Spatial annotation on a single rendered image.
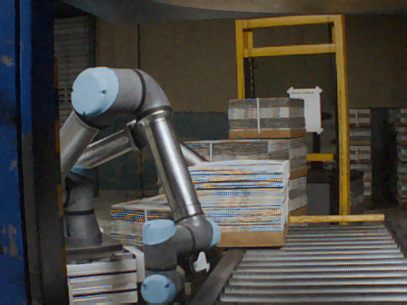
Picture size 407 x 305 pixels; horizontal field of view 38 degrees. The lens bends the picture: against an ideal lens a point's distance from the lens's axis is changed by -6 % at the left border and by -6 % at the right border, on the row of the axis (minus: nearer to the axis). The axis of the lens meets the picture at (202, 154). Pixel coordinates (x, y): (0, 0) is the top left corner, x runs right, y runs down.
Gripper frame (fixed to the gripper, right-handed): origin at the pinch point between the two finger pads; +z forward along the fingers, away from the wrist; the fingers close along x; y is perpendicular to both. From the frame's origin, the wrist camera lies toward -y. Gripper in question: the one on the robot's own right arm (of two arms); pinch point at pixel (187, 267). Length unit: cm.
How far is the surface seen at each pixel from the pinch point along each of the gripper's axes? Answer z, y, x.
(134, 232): 75, -3, 38
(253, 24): 242, 107, 1
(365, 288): -33, 2, -47
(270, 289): -32.7, 2.4, -25.3
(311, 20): 229, 106, -39
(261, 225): 10.1, 10.0, -19.7
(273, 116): 181, 43, -14
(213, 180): 9.1, 23.5, -6.5
